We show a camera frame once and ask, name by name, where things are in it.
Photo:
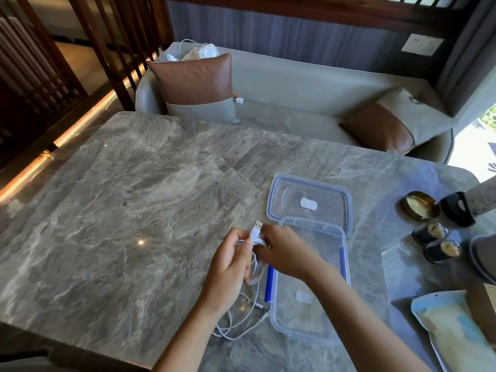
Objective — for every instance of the person's right hand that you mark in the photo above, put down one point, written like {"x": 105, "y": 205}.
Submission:
{"x": 290, "y": 253}

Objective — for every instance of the person's left hand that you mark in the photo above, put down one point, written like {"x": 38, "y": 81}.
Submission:
{"x": 223, "y": 275}

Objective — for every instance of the person's right thumb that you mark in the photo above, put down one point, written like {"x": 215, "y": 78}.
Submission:
{"x": 268, "y": 260}

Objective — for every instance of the person's left thumb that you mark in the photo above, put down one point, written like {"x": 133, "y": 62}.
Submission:
{"x": 247, "y": 263}

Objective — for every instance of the person's right forearm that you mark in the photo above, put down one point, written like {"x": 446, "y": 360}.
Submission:
{"x": 360, "y": 325}

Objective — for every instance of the person's left forearm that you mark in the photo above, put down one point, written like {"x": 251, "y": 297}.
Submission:
{"x": 190, "y": 339}

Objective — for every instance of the clear plastic storage container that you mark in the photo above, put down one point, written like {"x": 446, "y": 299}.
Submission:
{"x": 310, "y": 317}

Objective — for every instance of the clear lid with blue seal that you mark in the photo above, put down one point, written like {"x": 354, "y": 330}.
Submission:
{"x": 329, "y": 193}

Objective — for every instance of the brass round ashtray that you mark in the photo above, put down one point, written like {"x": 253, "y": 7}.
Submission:
{"x": 419, "y": 207}

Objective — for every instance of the orange and white connector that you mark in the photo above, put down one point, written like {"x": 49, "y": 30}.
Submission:
{"x": 238, "y": 99}

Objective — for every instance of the grey curved sofa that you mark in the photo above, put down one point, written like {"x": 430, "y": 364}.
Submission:
{"x": 302, "y": 92}

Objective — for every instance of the brown and grey cushion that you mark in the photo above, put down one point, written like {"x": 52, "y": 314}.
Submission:
{"x": 391, "y": 127}
{"x": 193, "y": 85}

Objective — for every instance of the white and blue pouch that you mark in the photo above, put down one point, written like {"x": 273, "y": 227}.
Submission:
{"x": 449, "y": 329}

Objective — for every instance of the grey bottle with black sleeve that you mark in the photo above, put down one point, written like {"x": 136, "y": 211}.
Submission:
{"x": 459, "y": 211}

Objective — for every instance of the grey round bowl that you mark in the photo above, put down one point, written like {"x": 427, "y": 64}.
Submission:
{"x": 484, "y": 259}

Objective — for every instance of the white plastic bag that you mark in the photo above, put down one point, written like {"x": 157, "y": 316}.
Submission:
{"x": 201, "y": 50}

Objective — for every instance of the brown cardboard box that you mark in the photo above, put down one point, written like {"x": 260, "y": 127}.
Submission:
{"x": 484, "y": 309}

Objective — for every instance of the dark wooden slat screen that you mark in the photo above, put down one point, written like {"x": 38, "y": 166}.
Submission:
{"x": 116, "y": 42}

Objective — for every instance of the grey curtain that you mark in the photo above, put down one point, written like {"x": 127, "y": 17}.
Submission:
{"x": 469, "y": 54}

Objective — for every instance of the white wall switch plate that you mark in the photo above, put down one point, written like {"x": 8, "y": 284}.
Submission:
{"x": 422, "y": 44}

